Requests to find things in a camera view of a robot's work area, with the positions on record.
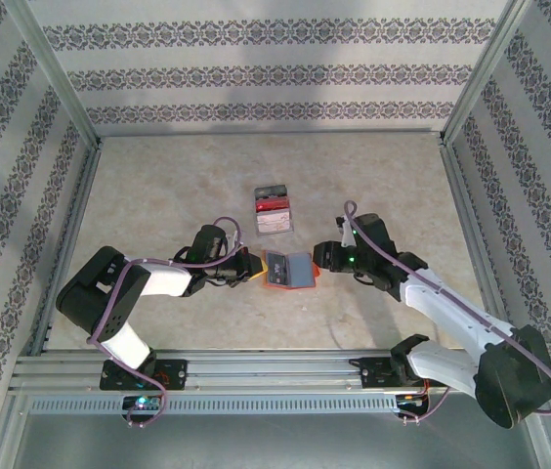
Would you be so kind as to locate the orange card holder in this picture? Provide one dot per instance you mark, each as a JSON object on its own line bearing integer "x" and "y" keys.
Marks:
{"x": 302, "y": 269}

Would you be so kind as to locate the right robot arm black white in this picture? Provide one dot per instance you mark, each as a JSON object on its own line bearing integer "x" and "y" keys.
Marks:
{"x": 451, "y": 303}

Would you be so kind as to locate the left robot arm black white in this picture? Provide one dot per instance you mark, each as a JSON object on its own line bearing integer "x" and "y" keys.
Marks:
{"x": 104, "y": 293}

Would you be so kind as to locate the dark card in orange holder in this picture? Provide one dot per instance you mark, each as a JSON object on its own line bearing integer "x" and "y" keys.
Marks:
{"x": 278, "y": 268}

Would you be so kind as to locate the clear plastic card box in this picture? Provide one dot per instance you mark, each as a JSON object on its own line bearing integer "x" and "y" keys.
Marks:
{"x": 275, "y": 229}

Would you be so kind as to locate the white printed card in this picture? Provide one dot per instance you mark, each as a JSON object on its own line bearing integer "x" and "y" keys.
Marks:
{"x": 275, "y": 224}

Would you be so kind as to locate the red card in clear box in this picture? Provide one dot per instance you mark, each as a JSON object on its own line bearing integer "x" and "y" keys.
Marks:
{"x": 271, "y": 205}

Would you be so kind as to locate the dark card in clear box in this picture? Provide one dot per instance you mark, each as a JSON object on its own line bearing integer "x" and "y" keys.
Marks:
{"x": 270, "y": 190}

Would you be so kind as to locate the right controller board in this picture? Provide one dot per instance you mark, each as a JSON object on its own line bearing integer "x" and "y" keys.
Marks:
{"x": 412, "y": 400}

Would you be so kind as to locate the controller board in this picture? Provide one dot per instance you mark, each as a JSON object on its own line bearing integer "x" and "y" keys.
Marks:
{"x": 412, "y": 400}
{"x": 143, "y": 402}

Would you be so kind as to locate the left controller board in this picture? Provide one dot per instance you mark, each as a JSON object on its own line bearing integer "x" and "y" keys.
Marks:
{"x": 143, "y": 402}

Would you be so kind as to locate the grey metal sheet panel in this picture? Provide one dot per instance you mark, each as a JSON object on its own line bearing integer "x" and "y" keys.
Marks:
{"x": 275, "y": 442}

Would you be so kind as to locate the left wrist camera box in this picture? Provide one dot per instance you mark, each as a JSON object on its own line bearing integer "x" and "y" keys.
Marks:
{"x": 212, "y": 242}

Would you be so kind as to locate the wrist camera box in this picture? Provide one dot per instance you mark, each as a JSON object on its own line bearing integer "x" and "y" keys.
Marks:
{"x": 212, "y": 242}
{"x": 375, "y": 229}

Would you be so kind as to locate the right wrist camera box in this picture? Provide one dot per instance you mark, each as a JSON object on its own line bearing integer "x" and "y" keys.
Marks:
{"x": 375, "y": 229}

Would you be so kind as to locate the aluminium mounting rail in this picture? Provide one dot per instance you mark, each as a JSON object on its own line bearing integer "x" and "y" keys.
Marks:
{"x": 275, "y": 371}

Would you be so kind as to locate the aluminium side rail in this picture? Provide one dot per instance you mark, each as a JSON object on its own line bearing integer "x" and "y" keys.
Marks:
{"x": 68, "y": 234}
{"x": 476, "y": 225}

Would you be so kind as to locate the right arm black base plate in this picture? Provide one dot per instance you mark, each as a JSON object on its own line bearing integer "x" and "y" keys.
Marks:
{"x": 375, "y": 373}

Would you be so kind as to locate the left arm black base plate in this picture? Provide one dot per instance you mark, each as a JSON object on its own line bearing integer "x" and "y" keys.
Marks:
{"x": 178, "y": 373}

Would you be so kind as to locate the aluminium back rail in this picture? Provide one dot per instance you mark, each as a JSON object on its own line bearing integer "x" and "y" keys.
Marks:
{"x": 270, "y": 133}

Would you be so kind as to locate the aluminium frame post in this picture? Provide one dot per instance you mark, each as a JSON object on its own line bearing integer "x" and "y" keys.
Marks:
{"x": 55, "y": 73}
{"x": 485, "y": 68}

